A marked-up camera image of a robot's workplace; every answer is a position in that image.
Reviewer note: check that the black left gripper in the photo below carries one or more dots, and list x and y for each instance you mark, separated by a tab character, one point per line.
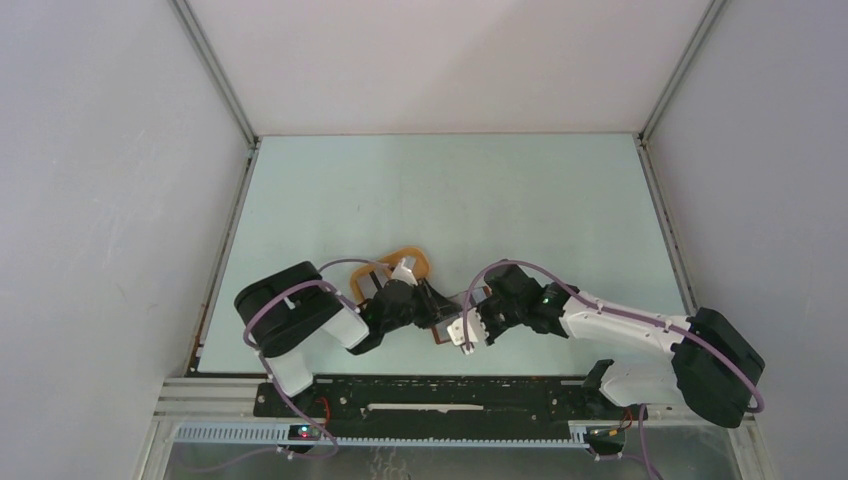
443	308

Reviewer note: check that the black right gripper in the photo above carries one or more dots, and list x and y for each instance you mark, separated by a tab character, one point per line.
489	333

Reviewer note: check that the white striped credit cards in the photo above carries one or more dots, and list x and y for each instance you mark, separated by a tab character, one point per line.
461	333

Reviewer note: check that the brown leather card holder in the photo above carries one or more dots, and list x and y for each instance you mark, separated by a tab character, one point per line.
450	311

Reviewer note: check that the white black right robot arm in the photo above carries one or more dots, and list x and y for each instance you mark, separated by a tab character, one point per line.
700	361

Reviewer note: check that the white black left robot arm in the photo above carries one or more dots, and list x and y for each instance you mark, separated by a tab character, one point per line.
282	311

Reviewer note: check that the orange plastic tray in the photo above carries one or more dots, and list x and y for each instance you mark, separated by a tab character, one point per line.
365	280

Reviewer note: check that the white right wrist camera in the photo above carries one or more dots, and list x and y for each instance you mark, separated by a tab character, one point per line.
479	330

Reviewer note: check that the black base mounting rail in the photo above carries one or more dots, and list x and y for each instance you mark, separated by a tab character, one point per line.
447	408

